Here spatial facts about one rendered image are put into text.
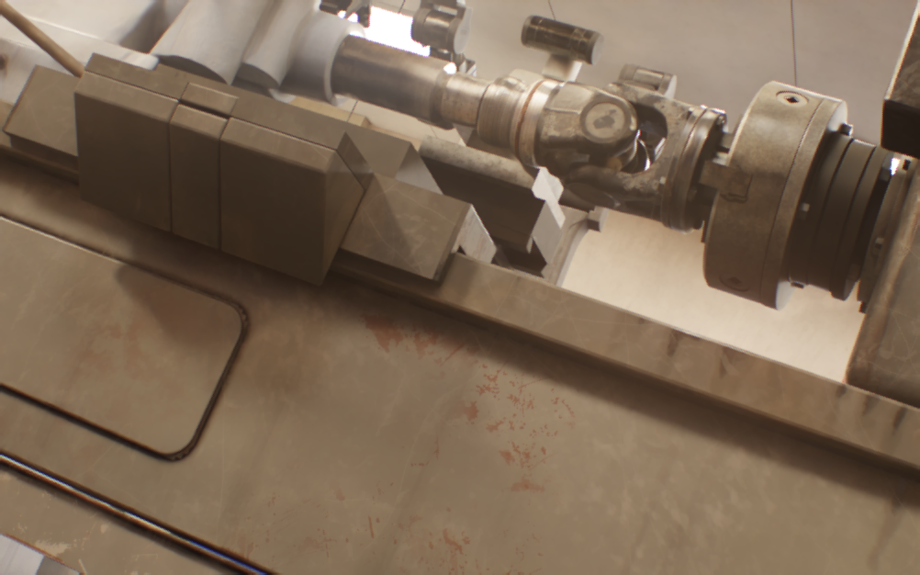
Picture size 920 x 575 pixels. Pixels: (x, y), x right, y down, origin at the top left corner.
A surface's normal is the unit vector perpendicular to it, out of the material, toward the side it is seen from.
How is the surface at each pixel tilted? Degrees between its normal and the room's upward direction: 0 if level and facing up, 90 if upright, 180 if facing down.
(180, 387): 90
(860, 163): 66
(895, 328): 90
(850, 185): 88
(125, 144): 141
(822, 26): 180
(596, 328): 90
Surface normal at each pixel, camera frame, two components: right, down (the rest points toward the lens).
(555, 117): -0.46, -0.41
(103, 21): -0.04, -0.67
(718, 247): -0.45, 0.57
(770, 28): -0.39, 0.89
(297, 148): -0.22, -0.33
